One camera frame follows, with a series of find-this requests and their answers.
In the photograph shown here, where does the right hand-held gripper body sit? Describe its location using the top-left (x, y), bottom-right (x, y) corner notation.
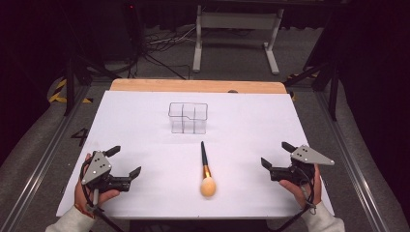
top-left (269, 144), bottom-right (336, 188)

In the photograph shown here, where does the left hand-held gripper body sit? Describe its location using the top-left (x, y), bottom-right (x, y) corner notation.
top-left (80, 150), bottom-right (132, 194)

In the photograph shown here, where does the person's left hand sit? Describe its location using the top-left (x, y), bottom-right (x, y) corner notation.
top-left (73, 153), bottom-right (121, 212)

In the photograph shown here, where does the person's right hand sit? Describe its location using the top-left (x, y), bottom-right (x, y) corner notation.
top-left (278, 163), bottom-right (323, 210)

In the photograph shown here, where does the white sheet table cover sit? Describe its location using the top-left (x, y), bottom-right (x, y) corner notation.
top-left (55, 90), bottom-right (336, 220)

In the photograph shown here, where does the clear plastic organizer box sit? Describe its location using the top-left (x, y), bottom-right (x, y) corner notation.
top-left (167, 101), bottom-right (209, 135)

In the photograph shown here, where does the black tripod stand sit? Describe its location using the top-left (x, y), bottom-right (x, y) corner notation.
top-left (283, 57), bottom-right (342, 123)
top-left (62, 47), bottom-right (122, 118)

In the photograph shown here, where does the right hand-held gripper black cable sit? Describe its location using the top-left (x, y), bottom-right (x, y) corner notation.
top-left (275, 165), bottom-right (318, 232)

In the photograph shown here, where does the hand-held gripper black cable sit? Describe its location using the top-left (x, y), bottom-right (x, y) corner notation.
top-left (275, 165), bottom-right (318, 232)
top-left (79, 158), bottom-right (126, 232)

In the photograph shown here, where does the orange wrist bracelet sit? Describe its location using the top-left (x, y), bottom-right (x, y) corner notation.
top-left (73, 203), bottom-right (97, 220)

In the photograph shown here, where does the left hand-held gripper black cable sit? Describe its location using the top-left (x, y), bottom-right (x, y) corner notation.
top-left (79, 158), bottom-right (126, 232)

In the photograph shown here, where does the makeup brush with black handle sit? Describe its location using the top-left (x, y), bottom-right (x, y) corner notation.
top-left (199, 140), bottom-right (218, 198)

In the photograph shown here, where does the bundle of floor cables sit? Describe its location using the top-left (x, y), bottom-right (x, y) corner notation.
top-left (127, 23), bottom-right (199, 81)

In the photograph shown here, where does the white metal stand frame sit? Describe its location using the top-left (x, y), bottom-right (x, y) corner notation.
top-left (191, 4), bottom-right (285, 76)

